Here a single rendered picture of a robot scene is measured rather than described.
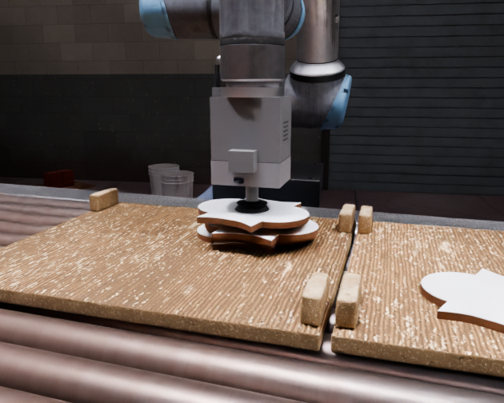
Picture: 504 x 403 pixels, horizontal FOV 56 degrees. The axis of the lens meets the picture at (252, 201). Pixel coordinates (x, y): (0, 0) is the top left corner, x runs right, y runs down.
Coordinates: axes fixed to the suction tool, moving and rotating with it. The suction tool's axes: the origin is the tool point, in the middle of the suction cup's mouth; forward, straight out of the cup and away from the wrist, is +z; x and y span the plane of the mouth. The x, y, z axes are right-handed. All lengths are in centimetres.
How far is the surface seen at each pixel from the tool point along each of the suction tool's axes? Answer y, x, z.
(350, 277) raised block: 13.5, -15.0, 0.4
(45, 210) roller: -41.3, 12.2, 5.1
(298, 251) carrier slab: 6.3, -1.9, 3.1
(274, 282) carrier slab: 5.8, -11.8, 3.1
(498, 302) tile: 26.2, -12.5, 2.3
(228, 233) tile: -1.6, -4.6, 0.8
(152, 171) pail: -197, 346, 63
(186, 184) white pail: -151, 320, 68
